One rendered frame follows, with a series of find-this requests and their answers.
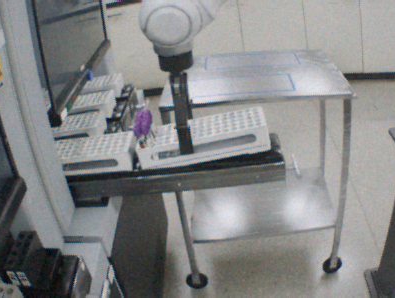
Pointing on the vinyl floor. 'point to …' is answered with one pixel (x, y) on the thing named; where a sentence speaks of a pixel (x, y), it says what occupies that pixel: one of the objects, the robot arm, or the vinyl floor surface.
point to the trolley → (323, 219)
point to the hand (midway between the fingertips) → (186, 133)
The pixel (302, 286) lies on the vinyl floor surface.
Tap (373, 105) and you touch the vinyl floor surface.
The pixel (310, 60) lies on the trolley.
